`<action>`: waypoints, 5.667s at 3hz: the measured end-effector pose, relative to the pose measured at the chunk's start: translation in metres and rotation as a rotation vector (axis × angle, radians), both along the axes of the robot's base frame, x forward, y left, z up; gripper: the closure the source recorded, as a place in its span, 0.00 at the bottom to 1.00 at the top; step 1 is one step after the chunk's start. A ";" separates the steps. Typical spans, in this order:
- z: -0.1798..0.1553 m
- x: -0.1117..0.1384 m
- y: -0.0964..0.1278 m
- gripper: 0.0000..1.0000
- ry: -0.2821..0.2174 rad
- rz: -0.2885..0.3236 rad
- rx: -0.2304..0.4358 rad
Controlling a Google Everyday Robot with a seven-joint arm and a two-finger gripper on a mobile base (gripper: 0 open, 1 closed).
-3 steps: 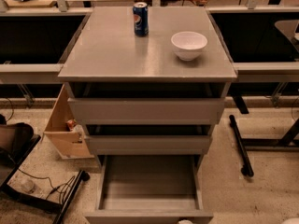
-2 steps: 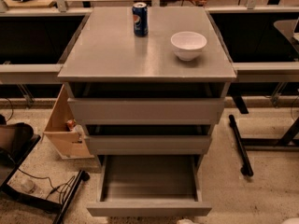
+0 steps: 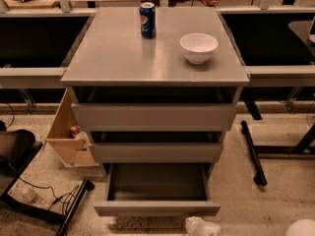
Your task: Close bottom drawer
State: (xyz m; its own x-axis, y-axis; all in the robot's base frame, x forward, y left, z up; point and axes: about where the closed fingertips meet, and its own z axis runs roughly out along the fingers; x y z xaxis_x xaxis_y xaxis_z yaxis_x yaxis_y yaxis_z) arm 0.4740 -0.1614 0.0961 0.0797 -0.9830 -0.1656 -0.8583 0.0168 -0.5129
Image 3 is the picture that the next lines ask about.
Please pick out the blue Pepsi can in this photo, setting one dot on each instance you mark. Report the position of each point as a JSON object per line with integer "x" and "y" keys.
{"x": 147, "y": 12}

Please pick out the grey metal rail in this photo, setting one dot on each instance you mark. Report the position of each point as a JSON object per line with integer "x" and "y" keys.
{"x": 31, "y": 78}
{"x": 281, "y": 76}

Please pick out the clear plastic cup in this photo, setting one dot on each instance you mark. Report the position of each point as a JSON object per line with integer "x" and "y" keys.
{"x": 30, "y": 196}

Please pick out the grey bottom drawer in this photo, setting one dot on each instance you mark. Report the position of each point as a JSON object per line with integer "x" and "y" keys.
{"x": 157, "y": 189}

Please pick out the dark bag on stand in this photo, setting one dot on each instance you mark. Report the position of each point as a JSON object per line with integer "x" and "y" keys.
{"x": 14, "y": 148}

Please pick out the grey top drawer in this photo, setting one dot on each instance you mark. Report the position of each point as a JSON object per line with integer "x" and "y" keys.
{"x": 154, "y": 109}

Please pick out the grey drawer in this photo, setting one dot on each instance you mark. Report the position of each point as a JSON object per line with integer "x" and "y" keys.
{"x": 157, "y": 189}
{"x": 159, "y": 147}
{"x": 154, "y": 109}

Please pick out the cardboard box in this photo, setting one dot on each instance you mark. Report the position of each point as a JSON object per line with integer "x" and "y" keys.
{"x": 73, "y": 152}

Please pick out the black stand foot right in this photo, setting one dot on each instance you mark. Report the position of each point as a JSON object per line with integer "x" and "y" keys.
{"x": 259, "y": 178}

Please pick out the red snack packet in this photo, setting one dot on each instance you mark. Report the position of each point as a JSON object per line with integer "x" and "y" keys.
{"x": 75, "y": 130}

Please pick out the grey metal rail left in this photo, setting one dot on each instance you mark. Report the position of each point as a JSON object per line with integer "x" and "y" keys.
{"x": 31, "y": 78}

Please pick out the black stand frame left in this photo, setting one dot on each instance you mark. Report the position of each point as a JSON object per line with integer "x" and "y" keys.
{"x": 9, "y": 175}

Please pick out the grey drawer cabinet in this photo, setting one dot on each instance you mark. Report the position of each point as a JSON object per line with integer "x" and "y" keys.
{"x": 114, "y": 54}

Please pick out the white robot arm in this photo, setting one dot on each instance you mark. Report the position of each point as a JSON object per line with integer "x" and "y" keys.
{"x": 301, "y": 227}

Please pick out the white ceramic bowl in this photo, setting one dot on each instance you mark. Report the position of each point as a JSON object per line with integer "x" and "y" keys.
{"x": 198, "y": 48}

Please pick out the grey metal rail right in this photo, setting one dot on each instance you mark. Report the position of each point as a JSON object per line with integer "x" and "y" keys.
{"x": 281, "y": 76}

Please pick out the grey middle drawer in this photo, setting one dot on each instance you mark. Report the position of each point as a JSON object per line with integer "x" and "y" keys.
{"x": 159, "y": 147}

